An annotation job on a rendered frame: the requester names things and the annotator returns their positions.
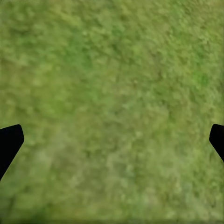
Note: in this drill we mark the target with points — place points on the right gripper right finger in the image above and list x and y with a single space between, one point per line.
217 139

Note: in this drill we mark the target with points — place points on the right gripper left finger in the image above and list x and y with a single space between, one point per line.
11 140

